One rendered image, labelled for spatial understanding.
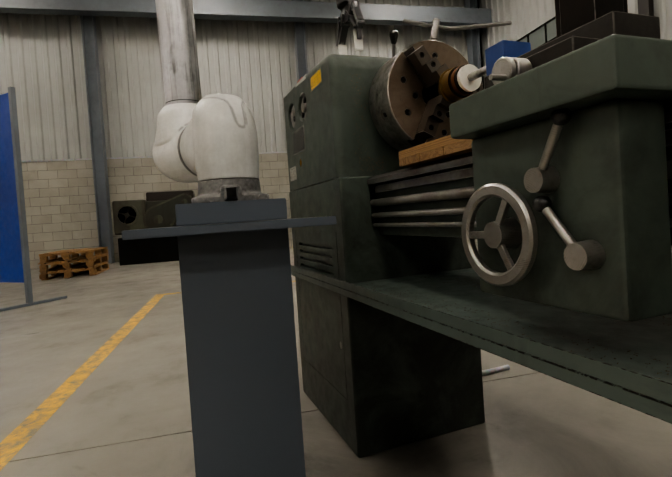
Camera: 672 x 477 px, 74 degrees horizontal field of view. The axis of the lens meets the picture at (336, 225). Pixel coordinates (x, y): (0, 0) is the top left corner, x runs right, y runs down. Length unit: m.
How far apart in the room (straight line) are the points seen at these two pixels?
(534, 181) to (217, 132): 0.73
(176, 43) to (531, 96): 1.00
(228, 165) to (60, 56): 11.53
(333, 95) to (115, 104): 10.74
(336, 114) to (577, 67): 0.90
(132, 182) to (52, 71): 3.02
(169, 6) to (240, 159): 0.51
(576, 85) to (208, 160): 0.80
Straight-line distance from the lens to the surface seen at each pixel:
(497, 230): 0.71
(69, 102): 12.25
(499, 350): 0.74
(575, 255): 0.63
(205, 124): 1.14
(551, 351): 0.67
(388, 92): 1.30
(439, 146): 1.03
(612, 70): 0.58
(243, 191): 1.11
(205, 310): 1.07
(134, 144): 11.70
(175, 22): 1.41
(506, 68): 0.74
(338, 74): 1.43
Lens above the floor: 0.75
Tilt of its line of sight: 1 degrees down
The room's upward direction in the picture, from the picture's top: 4 degrees counter-clockwise
